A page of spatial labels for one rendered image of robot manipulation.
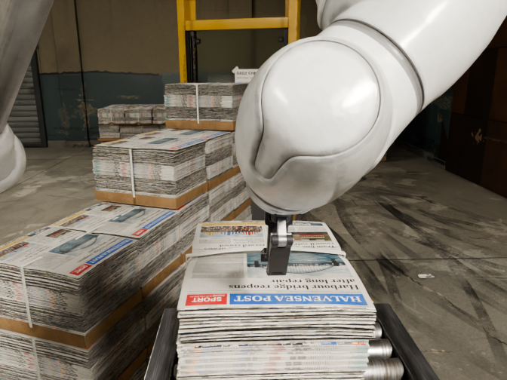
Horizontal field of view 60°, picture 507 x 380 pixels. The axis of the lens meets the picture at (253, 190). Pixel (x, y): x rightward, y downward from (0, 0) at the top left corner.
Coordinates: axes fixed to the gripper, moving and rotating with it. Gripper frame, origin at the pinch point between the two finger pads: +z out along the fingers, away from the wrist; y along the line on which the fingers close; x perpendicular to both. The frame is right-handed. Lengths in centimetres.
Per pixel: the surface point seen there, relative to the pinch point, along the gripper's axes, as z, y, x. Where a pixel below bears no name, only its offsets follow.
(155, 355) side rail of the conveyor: 28.8, 25.2, -21.7
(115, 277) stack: 71, 9, -42
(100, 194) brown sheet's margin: 113, -25, -60
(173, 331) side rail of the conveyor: 36.3, 21.4, -19.2
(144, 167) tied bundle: 101, -33, -40
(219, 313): -0.8, 15.1, -7.7
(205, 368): 4.1, 23.3, -9.9
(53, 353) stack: 70, 30, -58
